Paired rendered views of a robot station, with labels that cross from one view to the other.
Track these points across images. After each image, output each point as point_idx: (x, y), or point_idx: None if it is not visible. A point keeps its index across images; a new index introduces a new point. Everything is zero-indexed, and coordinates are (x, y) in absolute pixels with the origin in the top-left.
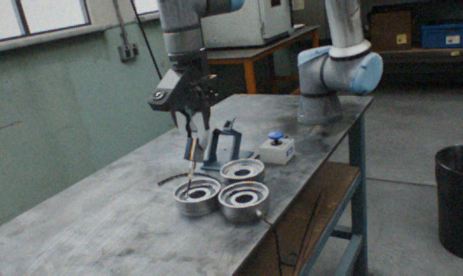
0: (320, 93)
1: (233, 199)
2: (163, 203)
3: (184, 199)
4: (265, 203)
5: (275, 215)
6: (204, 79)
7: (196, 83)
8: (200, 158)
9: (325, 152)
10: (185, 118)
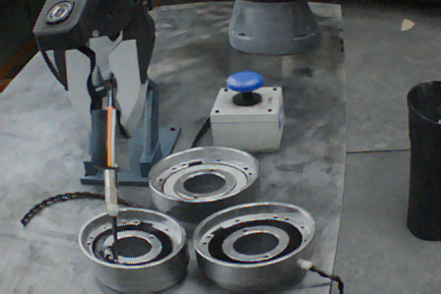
0: None
1: (231, 250)
2: (56, 264)
3: (109, 260)
4: (313, 241)
5: (329, 259)
6: None
7: None
8: (125, 160)
9: (341, 110)
10: (89, 61)
